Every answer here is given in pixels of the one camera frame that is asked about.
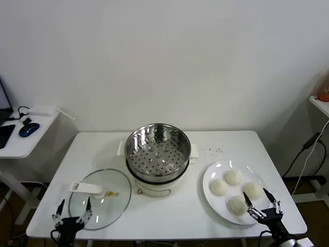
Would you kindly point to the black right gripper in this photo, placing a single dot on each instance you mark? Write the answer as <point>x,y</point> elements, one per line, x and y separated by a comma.
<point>272,218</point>

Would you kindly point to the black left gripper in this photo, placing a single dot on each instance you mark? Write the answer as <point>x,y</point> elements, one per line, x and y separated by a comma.
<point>69,223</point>

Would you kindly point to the white steamed baozi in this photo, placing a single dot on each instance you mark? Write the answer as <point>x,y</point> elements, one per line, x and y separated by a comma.
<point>253,190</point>
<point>234,177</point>
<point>237,204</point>
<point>219,187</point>

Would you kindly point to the stainless steel steamer basket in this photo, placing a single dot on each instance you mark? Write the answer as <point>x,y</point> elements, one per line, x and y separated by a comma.
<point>154,159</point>

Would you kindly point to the round glass lid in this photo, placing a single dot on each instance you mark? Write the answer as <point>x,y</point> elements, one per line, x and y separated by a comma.
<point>113,211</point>

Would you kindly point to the white round plate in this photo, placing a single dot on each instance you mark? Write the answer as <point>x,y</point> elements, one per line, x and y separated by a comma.
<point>218,208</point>

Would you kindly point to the white side table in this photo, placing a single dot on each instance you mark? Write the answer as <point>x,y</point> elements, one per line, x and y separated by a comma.
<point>30,144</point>

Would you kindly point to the white electric cooker pot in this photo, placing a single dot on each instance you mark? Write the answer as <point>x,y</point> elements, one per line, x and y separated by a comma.
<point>154,189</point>

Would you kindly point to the blue computer mouse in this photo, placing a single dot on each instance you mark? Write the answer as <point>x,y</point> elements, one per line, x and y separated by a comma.
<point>28,130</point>

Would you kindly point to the small black dongle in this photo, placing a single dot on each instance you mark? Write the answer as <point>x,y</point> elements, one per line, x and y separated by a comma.
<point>26,120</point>

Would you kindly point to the black smartphone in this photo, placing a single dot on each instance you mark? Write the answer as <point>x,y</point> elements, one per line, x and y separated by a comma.
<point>5,135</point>

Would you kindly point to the white power adapter box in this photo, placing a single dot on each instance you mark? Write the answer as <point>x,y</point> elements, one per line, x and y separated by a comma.
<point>41,110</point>

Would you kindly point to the white shelf stand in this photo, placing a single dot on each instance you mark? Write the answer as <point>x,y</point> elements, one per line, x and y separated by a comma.
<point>321,104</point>

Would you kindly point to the black laptop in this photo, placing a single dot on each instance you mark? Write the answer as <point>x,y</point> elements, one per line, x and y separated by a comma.
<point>3,103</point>

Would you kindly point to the orange object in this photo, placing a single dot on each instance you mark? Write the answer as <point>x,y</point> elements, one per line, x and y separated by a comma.
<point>324,94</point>

